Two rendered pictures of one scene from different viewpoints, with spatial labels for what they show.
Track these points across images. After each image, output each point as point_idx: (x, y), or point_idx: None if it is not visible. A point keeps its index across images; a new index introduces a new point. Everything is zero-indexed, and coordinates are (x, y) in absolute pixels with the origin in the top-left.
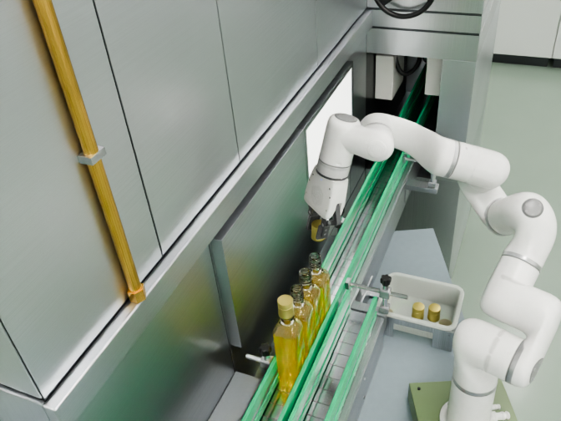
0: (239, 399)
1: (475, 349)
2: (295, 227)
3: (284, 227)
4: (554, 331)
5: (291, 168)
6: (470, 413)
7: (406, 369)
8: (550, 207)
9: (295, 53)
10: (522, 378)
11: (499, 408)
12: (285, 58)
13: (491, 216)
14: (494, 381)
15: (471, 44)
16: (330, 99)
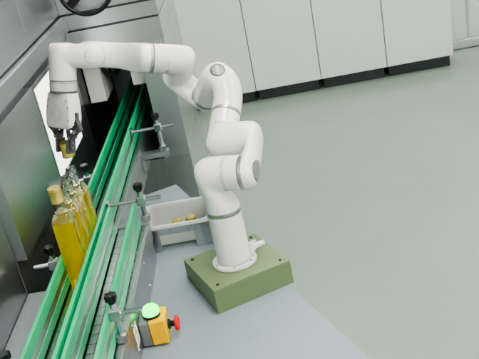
0: (38, 305)
1: (210, 172)
2: (47, 174)
3: (37, 167)
4: (259, 141)
5: (30, 115)
6: (230, 238)
7: (182, 264)
8: (229, 67)
9: (7, 25)
10: (247, 174)
11: (255, 241)
12: (0, 25)
13: (196, 95)
14: (237, 201)
15: (155, 24)
16: (48, 75)
